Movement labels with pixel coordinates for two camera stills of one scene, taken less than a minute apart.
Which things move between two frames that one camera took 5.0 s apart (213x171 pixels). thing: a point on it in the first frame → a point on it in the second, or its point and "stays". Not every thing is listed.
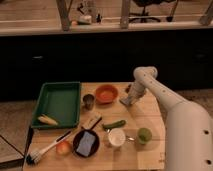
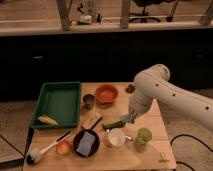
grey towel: x=126 y=101 → x=125 y=119
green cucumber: x=117 y=124 stays
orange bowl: x=106 y=94 stays
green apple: x=144 y=136 stays
